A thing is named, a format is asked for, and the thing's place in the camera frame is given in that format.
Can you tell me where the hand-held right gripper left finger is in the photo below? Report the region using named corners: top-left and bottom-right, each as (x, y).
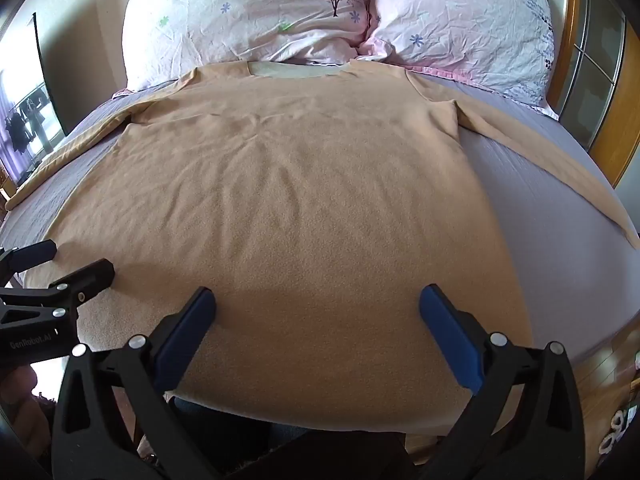
top-left (51, 286), bottom-right (217, 480)

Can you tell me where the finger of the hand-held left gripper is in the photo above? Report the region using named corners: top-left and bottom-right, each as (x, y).
top-left (0, 240), bottom-right (57, 286)
top-left (15, 258), bottom-right (116, 317)

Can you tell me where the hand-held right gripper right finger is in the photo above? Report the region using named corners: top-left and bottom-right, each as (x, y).
top-left (419, 284), bottom-right (587, 480)

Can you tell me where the tan long-sleeved shirt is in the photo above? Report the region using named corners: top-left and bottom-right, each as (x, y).
top-left (5, 58), bottom-right (640, 436)

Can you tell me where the clothes drying rack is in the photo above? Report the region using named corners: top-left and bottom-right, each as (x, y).
top-left (2, 85), bottom-right (56, 163)

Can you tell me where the person's left hand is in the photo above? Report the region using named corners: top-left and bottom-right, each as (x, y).
top-left (0, 366), bottom-right (53, 443)

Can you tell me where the dark curtain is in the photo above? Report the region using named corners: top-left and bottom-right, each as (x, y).
top-left (31, 12), bottom-right (68, 137)

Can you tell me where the wooden wardrobe with glass door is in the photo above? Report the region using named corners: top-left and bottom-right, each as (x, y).
top-left (547, 0), bottom-right (640, 188)

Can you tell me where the pink floral pillow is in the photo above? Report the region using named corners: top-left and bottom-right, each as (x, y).
top-left (121, 0), bottom-right (376, 95)
top-left (357, 0), bottom-right (560, 121)

